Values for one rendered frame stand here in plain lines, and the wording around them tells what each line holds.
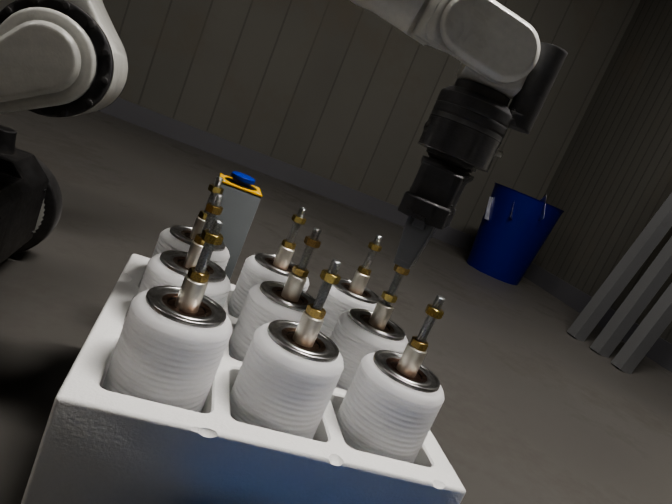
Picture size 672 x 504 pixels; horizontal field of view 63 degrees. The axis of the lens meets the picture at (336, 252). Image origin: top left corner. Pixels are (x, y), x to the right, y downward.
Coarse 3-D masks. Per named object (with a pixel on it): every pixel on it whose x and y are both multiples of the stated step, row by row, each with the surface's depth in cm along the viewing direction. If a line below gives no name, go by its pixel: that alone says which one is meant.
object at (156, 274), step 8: (152, 264) 59; (160, 264) 59; (152, 272) 59; (160, 272) 58; (168, 272) 58; (144, 280) 60; (152, 280) 59; (160, 280) 58; (168, 280) 58; (176, 280) 58; (224, 280) 62; (144, 288) 59; (208, 288) 59; (216, 288) 60; (224, 288) 61; (208, 296) 59; (216, 296) 60; (224, 296) 61
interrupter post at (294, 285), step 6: (288, 276) 65; (294, 276) 64; (288, 282) 64; (294, 282) 64; (300, 282) 64; (288, 288) 64; (294, 288) 64; (300, 288) 64; (282, 294) 65; (288, 294) 64; (294, 294) 64; (300, 294) 65; (294, 300) 65
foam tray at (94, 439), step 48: (96, 336) 54; (96, 384) 47; (48, 432) 44; (96, 432) 45; (144, 432) 45; (192, 432) 46; (240, 432) 48; (336, 432) 55; (48, 480) 45; (96, 480) 46; (144, 480) 47; (192, 480) 48; (240, 480) 49; (288, 480) 50; (336, 480) 51; (384, 480) 52; (432, 480) 53
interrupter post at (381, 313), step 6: (378, 306) 68; (384, 306) 67; (390, 306) 68; (378, 312) 67; (384, 312) 67; (390, 312) 68; (372, 318) 68; (378, 318) 67; (384, 318) 67; (372, 324) 68; (378, 324) 68; (384, 324) 68
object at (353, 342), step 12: (348, 312) 69; (336, 324) 69; (348, 324) 66; (336, 336) 67; (348, 336) 65; (360, 336) 65; (372, 336) 65; (348, 348) 65; (360, 348) 65; (372, 348) 64; (384, 348) 64; (396, 348) 65; (348, 360) 65; (360, 360) 65; (348, 372) 65; (348, 384) 66
